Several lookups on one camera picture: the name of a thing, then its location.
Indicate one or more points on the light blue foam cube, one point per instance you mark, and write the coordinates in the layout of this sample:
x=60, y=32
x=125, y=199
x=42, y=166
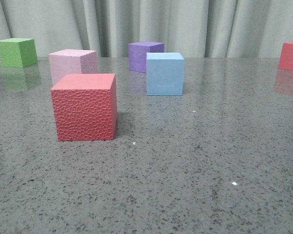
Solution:
x=164, y=74

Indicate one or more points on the large red foam cube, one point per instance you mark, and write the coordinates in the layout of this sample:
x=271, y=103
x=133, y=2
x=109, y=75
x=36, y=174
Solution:
x=85, y=107

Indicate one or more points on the purple foam cube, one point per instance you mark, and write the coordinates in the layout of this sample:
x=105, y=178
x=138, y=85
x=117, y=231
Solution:
x=137, y=53

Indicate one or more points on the pink foam cube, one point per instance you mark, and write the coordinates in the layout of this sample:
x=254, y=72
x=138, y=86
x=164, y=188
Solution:
x=72, y=61

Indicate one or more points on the grey-green curtain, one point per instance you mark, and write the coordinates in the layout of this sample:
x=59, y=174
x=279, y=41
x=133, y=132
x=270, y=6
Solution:
x=195, y=28

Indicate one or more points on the green foam cube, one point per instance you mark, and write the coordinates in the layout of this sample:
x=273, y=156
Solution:
x=17, y=52

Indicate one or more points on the red foam cube far right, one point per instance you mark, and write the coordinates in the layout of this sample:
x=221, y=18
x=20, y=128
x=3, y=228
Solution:
x=286, y=57

